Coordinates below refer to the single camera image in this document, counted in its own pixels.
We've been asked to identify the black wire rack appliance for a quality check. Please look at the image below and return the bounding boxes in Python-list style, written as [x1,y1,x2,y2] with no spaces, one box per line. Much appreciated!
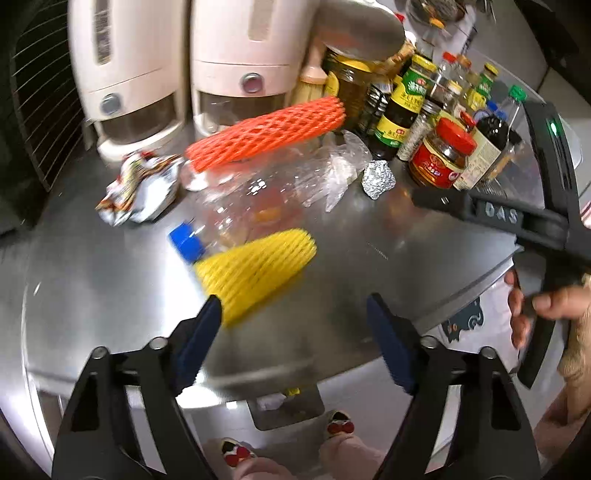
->
[1,1,84,233]

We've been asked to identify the left pink slipper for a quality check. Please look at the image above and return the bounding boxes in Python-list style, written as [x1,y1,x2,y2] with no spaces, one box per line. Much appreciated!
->
[219,438,276,479]

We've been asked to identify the crumpled silver snack wrapper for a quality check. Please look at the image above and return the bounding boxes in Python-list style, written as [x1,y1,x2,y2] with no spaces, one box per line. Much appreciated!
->
[95,150,183,227]

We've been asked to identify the orange foam net sleeve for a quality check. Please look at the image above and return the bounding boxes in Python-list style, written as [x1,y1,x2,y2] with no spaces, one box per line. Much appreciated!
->
[184,96,346,173]

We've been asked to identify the black cat floor sticker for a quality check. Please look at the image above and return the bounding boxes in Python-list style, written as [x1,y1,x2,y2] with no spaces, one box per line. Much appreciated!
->
[441,298,485,343]

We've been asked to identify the white grain dispenser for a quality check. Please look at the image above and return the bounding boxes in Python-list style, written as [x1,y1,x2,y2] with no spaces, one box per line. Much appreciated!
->
[189,1,320,137]
[67,0,190,162]

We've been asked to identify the red lid sauce jar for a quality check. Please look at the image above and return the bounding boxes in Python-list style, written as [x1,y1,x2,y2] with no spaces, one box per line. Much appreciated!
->
[409,118,477,189]

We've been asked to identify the grey lid pepper shaker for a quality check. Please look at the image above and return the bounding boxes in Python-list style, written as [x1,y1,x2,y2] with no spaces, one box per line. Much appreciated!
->
[397,99,441,162]

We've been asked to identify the yellow foam net sleeve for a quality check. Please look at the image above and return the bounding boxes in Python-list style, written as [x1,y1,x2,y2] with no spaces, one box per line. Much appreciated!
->
[194,228,317,327]

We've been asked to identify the yellow lid amber jar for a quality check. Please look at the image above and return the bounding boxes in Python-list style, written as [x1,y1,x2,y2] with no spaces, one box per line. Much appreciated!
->
[324,53,374,131]

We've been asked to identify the person's right hand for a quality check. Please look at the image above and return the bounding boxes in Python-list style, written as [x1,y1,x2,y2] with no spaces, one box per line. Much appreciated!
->
[504,269,590,350]

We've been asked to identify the right pink slipper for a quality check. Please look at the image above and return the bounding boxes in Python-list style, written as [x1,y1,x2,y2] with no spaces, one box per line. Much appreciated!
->
[320,410,385,480]

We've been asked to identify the red cap clear bottle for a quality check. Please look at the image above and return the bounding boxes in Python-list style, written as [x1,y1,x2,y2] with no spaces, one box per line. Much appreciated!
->
[432,51,457,91]

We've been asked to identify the right white grain dispenser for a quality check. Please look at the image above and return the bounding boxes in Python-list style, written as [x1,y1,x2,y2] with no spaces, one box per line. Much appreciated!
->
[189,1,320,137]

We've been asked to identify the aluminium foil ball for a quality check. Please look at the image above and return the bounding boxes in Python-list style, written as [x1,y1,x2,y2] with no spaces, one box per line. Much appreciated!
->
[362,160,397,200]

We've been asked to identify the pink handled dish brush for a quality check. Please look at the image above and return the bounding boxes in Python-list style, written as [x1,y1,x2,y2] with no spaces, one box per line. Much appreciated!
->
[290,37,328,105]

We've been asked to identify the dark soy sauce bottle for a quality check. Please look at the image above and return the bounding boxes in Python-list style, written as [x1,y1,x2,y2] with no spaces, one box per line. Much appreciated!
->
[454,85,527,190]

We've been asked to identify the pink slipper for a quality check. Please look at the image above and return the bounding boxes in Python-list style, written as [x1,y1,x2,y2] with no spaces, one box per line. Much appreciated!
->
[219,438,276,479]
[320,410,385,480]

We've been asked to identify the clear crumpled plastic bag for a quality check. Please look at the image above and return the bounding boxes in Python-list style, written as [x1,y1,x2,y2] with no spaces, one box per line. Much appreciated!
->
[294,130,372,213]

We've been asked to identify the steel ladle bowl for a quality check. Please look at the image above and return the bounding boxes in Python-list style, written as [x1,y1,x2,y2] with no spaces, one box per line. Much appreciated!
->
[314,0,406,61]

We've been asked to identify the clear plastic bottle blue cap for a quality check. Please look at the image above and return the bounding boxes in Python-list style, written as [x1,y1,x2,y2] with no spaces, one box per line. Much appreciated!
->
[168,140,320,264]

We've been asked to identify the green label oyster sauce bottle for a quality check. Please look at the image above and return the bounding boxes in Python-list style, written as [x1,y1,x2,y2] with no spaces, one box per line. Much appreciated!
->
[369,54,437,161]

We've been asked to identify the left white grain dispenser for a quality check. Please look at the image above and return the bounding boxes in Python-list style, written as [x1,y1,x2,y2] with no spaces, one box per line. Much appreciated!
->
[67,0,190,162]

